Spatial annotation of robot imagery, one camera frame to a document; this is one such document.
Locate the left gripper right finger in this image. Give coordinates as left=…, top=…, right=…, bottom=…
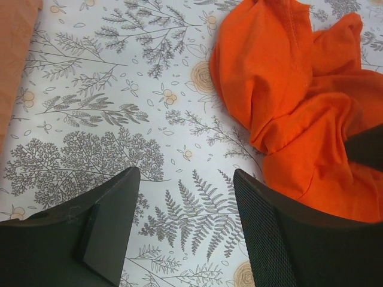
left=233, top=169, right=382, bottom=286

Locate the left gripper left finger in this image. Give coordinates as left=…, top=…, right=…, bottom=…
left=1, top=167, right=140, bottom=286

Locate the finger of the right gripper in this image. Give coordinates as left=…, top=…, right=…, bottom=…
left=345, top=124, right=383, bottom=172

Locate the orange t-shirt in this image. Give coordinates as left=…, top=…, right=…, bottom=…
left=210, top=1, right=382, bottom=222

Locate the floral patterned table mat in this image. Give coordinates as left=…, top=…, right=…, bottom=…
left=0, top=0, right=383, bottom=287

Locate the orange plastic basket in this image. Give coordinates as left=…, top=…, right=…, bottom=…
left=1, top=0, right=43, bottom=145

